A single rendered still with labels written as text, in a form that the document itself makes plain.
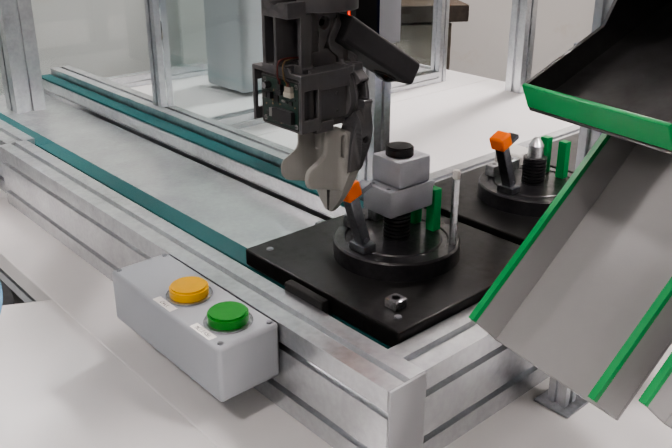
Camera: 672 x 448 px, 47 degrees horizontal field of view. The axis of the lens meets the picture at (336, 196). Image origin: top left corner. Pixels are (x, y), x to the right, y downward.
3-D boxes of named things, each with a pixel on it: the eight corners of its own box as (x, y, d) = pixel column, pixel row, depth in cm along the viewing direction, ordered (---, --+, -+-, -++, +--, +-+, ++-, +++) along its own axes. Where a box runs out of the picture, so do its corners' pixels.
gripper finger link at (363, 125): (325, 164, 76) (324, 77, 73) (338, 160, 77) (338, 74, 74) (358, 177, 73) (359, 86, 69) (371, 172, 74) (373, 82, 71)
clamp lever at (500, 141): (510, 190, 97) (501, 141, 93) (497, 186, 99) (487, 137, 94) (527, 174, 99) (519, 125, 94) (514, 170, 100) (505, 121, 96)
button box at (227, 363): (221, 404, 73) (218, 347, 70) (116, 318, 87) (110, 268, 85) (281, 375, 77) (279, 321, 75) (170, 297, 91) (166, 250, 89)
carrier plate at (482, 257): (397, 351, 72) (398, 331, 71) (245, 264, 88) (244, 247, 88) (548, 272, 87) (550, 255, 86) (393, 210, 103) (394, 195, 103)
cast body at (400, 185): (390, 220, 81) (392, 156, 79) (362, 207, 85) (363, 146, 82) (445, 201, 86) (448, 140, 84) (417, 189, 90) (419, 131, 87)
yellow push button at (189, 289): (183, 315, 77) (181, 298, 77) (162, 301, 80) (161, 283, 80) (217, 302, 80) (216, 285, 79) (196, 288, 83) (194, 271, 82)
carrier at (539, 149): (556, 268, 88) (568, 163, 83) (401, 207, 104) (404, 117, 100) (660, 213, 103) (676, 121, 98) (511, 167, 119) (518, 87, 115)
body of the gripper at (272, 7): (252, 124, 73) (247, -7, 69) (321, 108, 78) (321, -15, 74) (304, 143, 68) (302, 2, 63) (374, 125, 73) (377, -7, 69)
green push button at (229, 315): (223, 344, 73) (221, 325, 72) (199, 327, 75) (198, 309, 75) (257, 329, 75) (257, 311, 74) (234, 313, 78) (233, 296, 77)
